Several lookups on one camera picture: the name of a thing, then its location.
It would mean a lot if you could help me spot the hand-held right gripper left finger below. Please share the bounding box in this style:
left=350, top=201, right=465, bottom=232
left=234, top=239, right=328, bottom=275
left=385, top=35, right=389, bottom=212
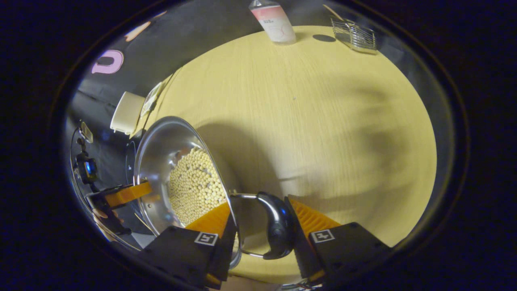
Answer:
left=139, top=202, right=239, bottom=289

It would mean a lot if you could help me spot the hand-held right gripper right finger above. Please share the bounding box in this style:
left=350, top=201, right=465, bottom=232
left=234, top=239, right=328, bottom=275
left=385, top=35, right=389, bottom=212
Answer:
left=284, top=196, right=392, bottom=283

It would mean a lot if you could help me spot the black induction cooktop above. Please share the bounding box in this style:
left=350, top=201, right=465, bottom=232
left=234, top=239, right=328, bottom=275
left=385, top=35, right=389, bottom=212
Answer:
left=123, top=133, right=140, bottom=190

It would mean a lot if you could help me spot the steel pot with beans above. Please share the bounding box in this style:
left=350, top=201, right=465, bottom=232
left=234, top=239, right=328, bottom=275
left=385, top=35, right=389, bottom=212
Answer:
left=133, top=116, right=295, bottom=269

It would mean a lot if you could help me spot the white toaster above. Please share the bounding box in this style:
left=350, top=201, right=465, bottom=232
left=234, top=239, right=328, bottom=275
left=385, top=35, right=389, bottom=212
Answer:
left=110, top=91, right=146, bottom=135

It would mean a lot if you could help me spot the black backdrop cloth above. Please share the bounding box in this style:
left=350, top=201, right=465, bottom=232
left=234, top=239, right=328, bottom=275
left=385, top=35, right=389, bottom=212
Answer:
left=67, top=10, right=259, bottom=227

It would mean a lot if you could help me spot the clear glass cup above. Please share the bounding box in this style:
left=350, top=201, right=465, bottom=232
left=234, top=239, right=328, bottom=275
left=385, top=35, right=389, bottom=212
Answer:
left=331, top=16, right=377, bottom=54

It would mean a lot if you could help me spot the clear bottle with pink label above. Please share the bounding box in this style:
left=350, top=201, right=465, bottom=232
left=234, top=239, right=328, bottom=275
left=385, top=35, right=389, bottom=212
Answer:
left=248, top=0, right=296, bottom=44

